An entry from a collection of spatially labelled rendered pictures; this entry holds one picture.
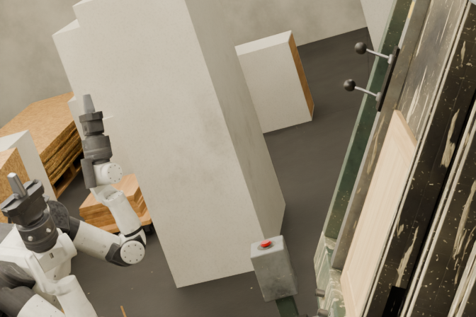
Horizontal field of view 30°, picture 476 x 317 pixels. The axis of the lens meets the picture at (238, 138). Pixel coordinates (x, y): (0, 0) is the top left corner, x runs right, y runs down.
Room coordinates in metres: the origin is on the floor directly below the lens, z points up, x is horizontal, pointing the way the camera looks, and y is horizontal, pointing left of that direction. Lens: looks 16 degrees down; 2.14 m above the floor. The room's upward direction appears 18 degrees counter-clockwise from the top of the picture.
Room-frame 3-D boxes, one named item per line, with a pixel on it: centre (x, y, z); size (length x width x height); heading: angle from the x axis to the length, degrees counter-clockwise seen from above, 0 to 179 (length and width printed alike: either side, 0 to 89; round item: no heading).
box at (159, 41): (5.22, 0.23, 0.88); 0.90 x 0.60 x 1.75; 167
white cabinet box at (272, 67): (7.59, -0.42, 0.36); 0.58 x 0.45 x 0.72; 77
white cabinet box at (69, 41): (7.06, 0.71, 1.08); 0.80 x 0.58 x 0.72; 167
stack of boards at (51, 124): (8.73, 1.89, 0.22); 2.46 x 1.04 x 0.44; 167
